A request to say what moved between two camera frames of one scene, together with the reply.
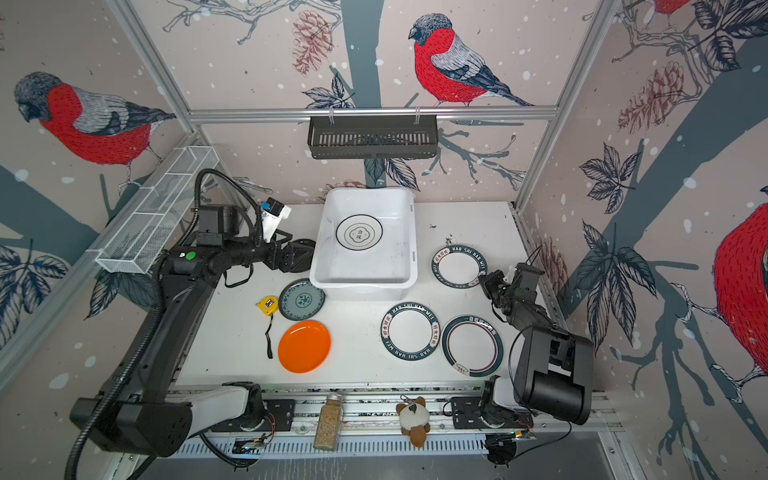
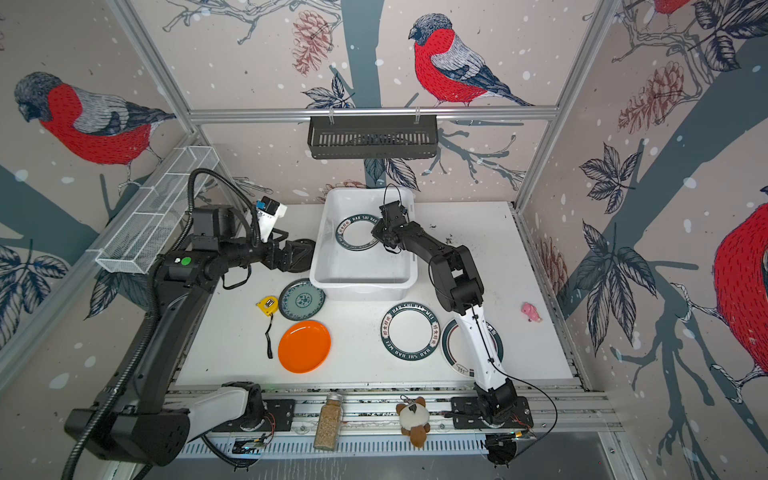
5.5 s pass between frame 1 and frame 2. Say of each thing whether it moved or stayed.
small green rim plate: moved
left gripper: stayed
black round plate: stayed
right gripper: moved
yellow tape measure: stayed
